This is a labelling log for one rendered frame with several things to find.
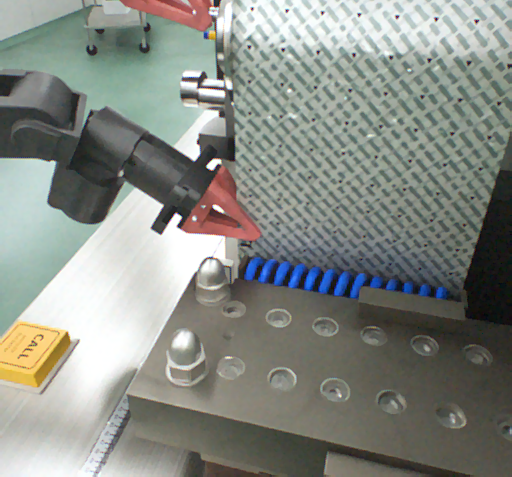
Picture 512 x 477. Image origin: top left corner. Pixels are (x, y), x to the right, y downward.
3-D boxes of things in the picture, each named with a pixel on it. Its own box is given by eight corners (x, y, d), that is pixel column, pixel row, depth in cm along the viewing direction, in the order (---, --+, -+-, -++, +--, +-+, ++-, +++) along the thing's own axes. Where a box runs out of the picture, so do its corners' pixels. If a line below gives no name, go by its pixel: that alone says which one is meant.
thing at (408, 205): (239, 265, 57) (235, 110, 47) (457, 301, 52) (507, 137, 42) (238, 268, 57) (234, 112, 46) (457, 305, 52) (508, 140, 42)
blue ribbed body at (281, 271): (251, 273, 57) (250, 248, 55) (452, 307, 52) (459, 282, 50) (242, 294, 54) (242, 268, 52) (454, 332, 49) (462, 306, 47)
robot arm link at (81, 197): (14, 119, 44) (31, 71, 50) (-15, 210, 50) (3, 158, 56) (146, 165, 49) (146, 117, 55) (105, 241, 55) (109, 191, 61)
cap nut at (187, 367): (175, 349, 45) (170, 312, 42) (214, 357, 44) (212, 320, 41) (158, 382, 42) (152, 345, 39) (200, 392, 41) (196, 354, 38)
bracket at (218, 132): (216, 267, 75) (204, 59, 57) (259, 274, 73) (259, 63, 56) (205, 289, 71) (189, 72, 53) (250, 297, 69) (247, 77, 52)
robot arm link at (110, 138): (80, 109, 48) (108, 91, 52) (58, 162, 51) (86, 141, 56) (142, 150, 48) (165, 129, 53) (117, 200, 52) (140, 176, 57)
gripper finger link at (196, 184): (232, 280, 52) (155, 231, 51) (250, 240, 58) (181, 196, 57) (265, 240, 48) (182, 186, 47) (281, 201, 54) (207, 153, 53)
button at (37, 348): (23, 332, 64) (18, 318, 62) (72, 343, 62) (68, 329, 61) (-15, 376, 58) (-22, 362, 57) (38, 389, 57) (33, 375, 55)
